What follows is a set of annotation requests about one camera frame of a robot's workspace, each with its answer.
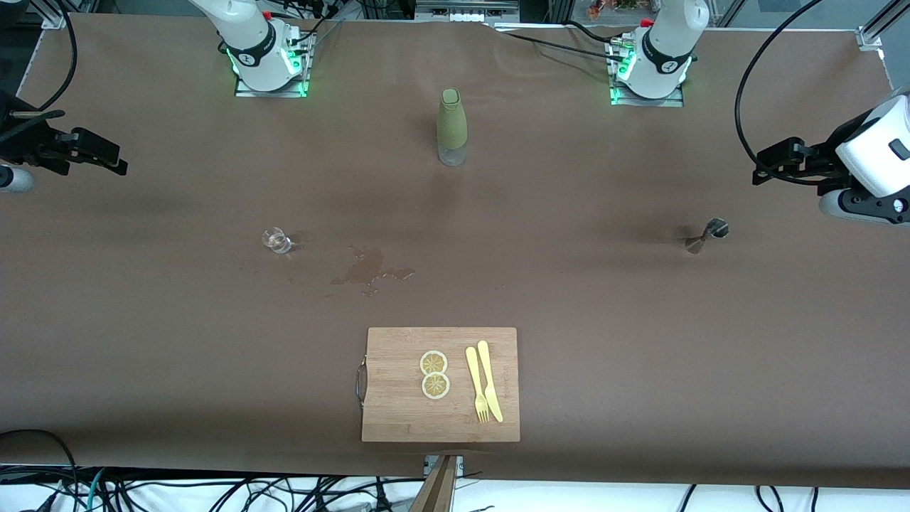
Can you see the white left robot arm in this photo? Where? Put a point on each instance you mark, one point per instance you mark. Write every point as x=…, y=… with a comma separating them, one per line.
x=874, y=149

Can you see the small metal clamp bracket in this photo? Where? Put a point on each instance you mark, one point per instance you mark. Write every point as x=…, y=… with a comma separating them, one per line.
x=459, y=462

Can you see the wooden cutting board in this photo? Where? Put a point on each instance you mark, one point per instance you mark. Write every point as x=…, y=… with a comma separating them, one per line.
x=398, y=412

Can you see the aluminium corner bracket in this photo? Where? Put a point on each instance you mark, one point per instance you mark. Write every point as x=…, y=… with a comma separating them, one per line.
x=54, y=20
x=871, y=37

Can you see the liquid spill puddle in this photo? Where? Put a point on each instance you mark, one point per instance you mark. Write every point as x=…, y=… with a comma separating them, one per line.
x=366, y=267

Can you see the brown table cover sheet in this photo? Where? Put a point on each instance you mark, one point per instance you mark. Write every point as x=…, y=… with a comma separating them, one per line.
x=640, y=355

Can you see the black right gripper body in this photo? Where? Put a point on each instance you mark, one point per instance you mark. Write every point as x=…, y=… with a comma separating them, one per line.
x=23, y=140

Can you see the grey power strip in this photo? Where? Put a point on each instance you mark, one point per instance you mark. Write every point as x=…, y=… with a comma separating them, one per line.
x=462, y=11

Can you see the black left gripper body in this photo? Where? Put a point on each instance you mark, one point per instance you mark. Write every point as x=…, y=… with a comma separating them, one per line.
x=829, y=153

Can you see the wooden camera stand post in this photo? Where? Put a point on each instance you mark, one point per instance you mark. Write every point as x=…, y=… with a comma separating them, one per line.
x=437, y=491

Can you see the yellow plastic fork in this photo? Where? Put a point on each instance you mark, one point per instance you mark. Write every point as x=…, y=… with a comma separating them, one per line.
x=473, y=370

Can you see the steel double cone jigger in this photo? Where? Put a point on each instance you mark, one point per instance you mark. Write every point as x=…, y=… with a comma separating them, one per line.
x=716, y=227

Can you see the green sleeved glass bottle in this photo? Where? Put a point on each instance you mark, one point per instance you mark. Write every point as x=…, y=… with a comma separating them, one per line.
x=451, y=121

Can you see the lemon slice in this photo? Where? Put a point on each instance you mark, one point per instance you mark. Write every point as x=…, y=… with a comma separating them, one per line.
x=434, y=363
x=436, y=386

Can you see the yellow plastic knife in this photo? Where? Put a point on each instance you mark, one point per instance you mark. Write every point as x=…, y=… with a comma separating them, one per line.
x=490, y=391

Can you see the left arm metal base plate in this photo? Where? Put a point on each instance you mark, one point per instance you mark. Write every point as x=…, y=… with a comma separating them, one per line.
x=672, y=102

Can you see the clear glass beaker cup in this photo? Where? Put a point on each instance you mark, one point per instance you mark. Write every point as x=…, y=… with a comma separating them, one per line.
x=276, y=240

